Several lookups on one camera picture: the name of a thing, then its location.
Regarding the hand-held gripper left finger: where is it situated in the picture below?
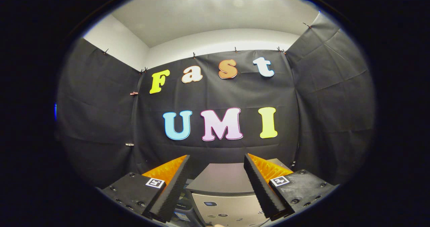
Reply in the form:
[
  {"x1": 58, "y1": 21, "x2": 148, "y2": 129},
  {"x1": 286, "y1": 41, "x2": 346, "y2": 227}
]
[{"x1": 96, "y1": 154, "x2": 191, "y2": 223}]

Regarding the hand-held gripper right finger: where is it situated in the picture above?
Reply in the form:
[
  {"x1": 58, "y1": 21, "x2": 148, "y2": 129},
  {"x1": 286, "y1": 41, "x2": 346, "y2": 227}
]
[{"x1": 243, "y1": 153, "x2": 339, "y2": 221}]

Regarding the silver washing machine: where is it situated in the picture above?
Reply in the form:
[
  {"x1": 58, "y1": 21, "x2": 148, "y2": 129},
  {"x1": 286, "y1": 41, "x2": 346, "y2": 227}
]
[{"x1": 185, "y1": 158, "x2": 293, "y2": 227}]

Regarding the black backdrop cloth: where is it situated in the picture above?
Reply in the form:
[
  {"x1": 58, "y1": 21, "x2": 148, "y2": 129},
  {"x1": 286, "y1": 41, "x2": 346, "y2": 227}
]
[{"x1": 55, "y1": 12, "x2": 376, "y2": 190}]

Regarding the row of black clips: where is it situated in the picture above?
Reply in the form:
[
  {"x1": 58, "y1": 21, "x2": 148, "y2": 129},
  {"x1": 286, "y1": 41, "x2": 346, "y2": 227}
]
[{"x1": 102, "y1": 22, "x2": 313, "y2": 73}]

